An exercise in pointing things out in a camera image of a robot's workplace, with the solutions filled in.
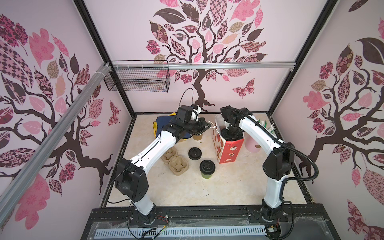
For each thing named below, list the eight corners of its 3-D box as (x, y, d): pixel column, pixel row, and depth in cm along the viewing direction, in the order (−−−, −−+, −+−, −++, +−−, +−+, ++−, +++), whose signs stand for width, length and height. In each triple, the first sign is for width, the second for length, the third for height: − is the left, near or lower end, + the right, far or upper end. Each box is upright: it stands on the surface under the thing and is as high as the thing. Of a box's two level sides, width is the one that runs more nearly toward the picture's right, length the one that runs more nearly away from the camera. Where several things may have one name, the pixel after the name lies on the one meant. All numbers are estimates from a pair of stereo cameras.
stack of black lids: (188, 160, 96) (188, 158, 94) (188, 149, 101) (188, 147, 99) (201, 160, 96) (201, 158, 94) (201, 149, 101) (201, 147, 99)
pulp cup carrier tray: (161, 160, 95) (159, 156, 91) (173, 150, 100) (172, 146, 95) (179, 179, 87) (178, 176, 83) (191, 168, 92) (191, 164, 87)
